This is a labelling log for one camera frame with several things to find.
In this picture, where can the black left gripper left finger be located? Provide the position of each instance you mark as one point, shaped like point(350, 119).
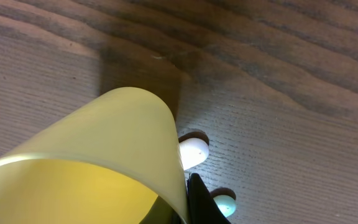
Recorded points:
point(159, 213)

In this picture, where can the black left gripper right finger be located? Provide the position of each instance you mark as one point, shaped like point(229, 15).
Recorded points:
point(202, 207)

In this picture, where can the mint green plastic spoon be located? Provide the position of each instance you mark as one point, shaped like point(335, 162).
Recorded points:
point(226, 204)

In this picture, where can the yellow plastic cup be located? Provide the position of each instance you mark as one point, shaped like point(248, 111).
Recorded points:
point(107, 162)

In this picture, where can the white plastic spoon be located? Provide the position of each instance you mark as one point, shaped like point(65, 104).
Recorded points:
point(193, 151)

